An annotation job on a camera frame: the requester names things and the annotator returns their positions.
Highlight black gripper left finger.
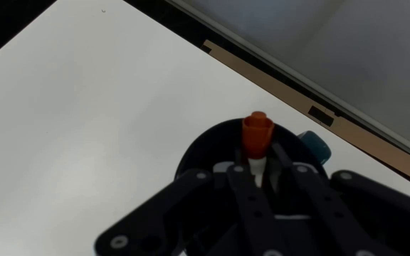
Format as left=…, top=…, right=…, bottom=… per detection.
left=94, top=161, right=281, bottom=256

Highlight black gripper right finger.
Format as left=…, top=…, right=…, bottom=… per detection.
left=269, top=141, right=410, bottom=256

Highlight white marker with red cap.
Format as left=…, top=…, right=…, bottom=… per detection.
left=240, top=110, right=277, bottom=190

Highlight dark teal mug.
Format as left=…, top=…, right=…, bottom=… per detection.
left=172, top=117, right=333, bottom=229

